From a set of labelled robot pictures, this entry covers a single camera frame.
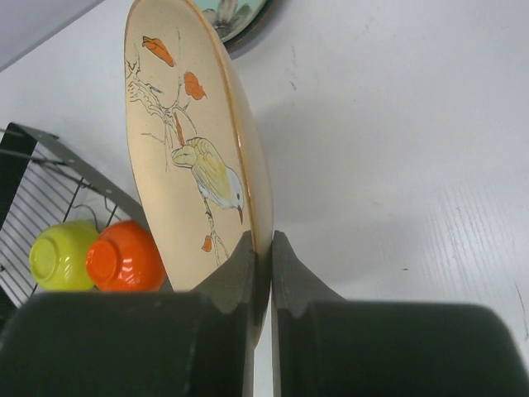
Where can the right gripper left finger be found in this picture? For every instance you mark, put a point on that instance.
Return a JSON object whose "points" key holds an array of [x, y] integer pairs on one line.
{"points": [[221, 357]]}

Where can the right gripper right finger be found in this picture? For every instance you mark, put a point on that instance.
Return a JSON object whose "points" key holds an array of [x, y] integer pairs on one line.
{"points": [[319, 346]]}

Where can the mint green flower plate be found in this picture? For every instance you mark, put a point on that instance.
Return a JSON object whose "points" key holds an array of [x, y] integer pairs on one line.
{"points": [[231, 18]]}

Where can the orange bowl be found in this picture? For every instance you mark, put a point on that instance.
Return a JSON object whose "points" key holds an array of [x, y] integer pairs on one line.
{"points": [[125, 258]]}

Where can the green bowl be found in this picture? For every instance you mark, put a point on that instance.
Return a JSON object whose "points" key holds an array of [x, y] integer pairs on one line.
{"points": [[58, 256]]}

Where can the black wire dish rack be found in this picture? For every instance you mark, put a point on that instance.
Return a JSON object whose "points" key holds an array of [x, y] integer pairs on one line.
{"points": [[44, 183]]}

